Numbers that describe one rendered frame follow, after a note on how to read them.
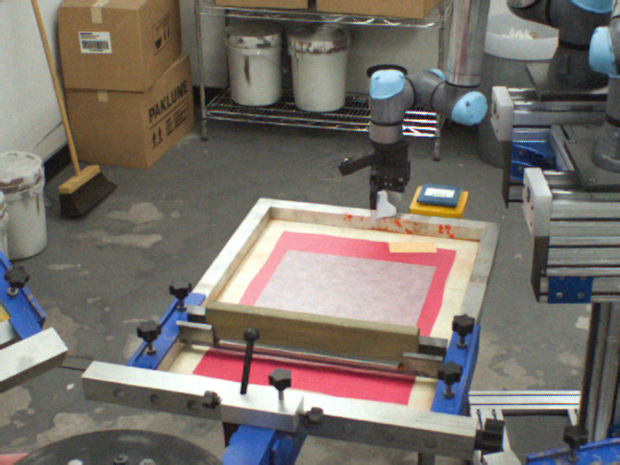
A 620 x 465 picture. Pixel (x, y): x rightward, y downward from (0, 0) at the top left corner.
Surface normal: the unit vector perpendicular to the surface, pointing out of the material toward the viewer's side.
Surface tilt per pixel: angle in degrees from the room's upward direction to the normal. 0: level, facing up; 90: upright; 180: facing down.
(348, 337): 90
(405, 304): 0
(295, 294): 0
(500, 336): 0
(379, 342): 90
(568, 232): 90
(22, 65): 90
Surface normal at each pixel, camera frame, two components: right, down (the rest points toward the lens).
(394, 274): -0.02, -0.89
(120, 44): -0.18, 0.45
